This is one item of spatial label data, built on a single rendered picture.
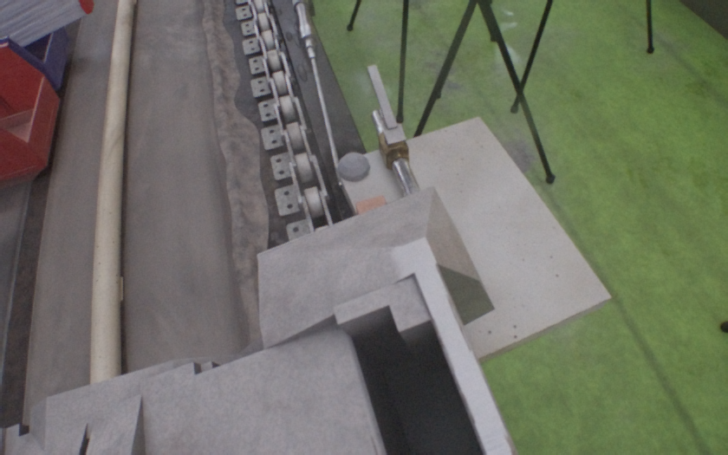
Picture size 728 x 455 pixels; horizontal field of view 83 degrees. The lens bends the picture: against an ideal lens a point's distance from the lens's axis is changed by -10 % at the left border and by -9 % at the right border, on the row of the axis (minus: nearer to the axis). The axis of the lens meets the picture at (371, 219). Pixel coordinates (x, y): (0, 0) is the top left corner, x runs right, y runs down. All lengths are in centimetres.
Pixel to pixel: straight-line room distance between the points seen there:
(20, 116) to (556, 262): 92
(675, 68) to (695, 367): 133
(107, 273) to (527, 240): 52
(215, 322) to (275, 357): 27
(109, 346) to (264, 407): 32
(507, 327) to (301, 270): 24
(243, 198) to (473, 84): 144
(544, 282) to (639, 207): 121
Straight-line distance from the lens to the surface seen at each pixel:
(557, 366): 136
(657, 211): 173
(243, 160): 72
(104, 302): 62
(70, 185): 83
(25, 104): 99
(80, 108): 97
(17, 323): 74
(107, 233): 68
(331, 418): 30
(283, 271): 35
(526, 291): 51
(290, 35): 89
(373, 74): 59
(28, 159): 85
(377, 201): 52
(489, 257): 52
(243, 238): 62
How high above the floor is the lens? 125
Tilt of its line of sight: 56 degrees down
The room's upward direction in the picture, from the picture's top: 7 degrees counter-clockwise
